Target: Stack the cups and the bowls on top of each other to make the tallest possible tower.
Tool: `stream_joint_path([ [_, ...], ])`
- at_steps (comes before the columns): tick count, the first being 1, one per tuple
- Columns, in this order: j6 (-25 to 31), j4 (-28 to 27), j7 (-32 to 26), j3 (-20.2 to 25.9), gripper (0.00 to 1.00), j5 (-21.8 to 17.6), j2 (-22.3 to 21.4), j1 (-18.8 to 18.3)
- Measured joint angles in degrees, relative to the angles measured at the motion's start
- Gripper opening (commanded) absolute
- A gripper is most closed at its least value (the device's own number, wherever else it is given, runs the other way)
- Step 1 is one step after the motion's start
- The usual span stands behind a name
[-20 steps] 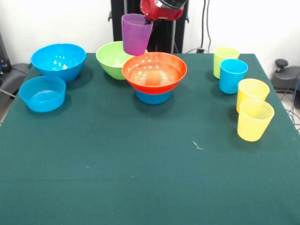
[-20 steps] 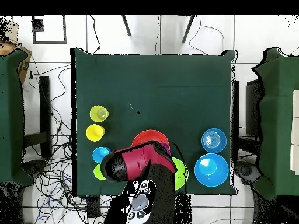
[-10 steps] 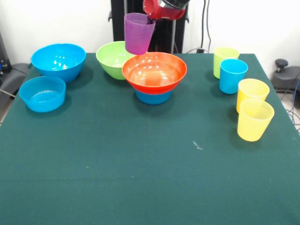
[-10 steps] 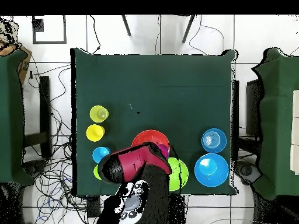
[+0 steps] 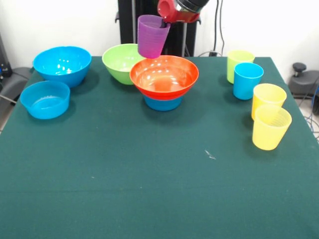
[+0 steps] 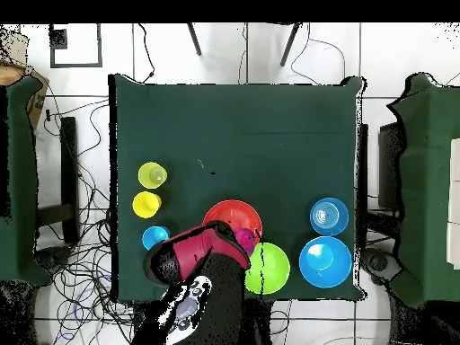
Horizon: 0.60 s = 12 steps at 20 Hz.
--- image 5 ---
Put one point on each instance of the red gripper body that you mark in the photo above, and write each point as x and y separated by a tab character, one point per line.
174	13

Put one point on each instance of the black device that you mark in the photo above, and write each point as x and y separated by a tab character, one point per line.
5	62

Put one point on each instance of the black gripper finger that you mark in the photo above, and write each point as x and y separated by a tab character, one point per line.
164	24

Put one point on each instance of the black stand base with knob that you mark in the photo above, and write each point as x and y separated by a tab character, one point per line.
306	84

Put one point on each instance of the orange bowl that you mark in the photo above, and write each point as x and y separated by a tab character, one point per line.
162	79

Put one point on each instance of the green bowl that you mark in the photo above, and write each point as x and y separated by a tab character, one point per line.
119	62

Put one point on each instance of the yellow cup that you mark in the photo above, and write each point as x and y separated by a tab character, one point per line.
269	95
270	132

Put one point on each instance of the green cup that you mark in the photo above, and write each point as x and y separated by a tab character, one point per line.
238	59

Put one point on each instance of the large blue bowl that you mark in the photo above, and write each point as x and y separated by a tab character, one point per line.
62	64

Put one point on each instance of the purple cup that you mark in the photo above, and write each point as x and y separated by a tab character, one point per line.
152	39

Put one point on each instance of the small blue bowl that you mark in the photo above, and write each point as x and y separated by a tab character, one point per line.
162	104
45	104

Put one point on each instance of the dark green tablecloth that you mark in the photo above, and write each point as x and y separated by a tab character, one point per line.
159	179

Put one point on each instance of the blue cup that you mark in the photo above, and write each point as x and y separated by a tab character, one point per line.
248	82

